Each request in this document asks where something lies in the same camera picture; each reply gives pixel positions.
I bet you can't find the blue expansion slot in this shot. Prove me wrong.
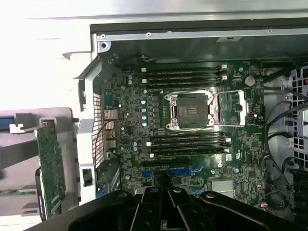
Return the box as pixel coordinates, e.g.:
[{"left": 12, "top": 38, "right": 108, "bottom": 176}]
[{"left": 141, "top": 168, "right": 204, "bottom": 179}]

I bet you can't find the silver chipset heatsink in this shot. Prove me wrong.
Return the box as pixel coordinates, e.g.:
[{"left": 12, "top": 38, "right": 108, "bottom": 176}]
[{"left": 211, "top": 180, "right": 235, "bottom": 199}]

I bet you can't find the black expansion slot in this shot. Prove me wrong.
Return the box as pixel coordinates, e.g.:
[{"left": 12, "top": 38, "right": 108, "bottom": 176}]
[{"left": 141, "top": 157, "right": 190, "bottom": 167}]

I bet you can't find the green motherboard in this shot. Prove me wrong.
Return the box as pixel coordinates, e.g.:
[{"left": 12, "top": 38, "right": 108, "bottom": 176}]
[{"left": 96, "top": 60, "right": 268, "bottom": 217}]

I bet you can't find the CPU socket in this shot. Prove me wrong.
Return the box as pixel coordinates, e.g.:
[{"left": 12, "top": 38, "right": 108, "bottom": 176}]
[{"left": 165, "top": 92, "right": 216, "bottom": 130}]

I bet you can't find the metal socket cover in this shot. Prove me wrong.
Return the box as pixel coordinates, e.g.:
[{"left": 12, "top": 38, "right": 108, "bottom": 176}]
[{"left": 214, "top": 89, "right": 248, "bottom": 127}]

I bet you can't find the grey parts rack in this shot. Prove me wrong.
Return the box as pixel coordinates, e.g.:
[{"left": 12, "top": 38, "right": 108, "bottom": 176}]
[{"left": 0, "top": 107, "right": 79, "bottom": 217}]

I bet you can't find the green RAM stick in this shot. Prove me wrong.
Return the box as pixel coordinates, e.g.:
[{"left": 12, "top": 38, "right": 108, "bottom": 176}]
[{"left": 0, "top": 189, "right": 33, "bottom": 197}]

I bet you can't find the round coin cell battery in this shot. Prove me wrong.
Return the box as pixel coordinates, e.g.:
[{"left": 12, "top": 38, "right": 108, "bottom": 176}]
[{"left": 244, "top": 75, "right": 256, "bottom": 87}]

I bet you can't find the grey metal disk bay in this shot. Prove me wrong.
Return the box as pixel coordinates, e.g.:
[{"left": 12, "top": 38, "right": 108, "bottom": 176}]
[{"left": 287, "top": 64, "right": 308, "bottom": 154}]

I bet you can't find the black open PC case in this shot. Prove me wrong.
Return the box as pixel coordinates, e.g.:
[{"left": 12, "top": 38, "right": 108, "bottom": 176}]
[{"left": 73, "top": 9, "right": 308, "bottom": 231}]

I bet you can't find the black internal wire bundle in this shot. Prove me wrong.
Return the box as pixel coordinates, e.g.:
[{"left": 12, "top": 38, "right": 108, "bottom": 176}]
[{"left": 263, "top": 95, "right": 308, "bottom": 212}]

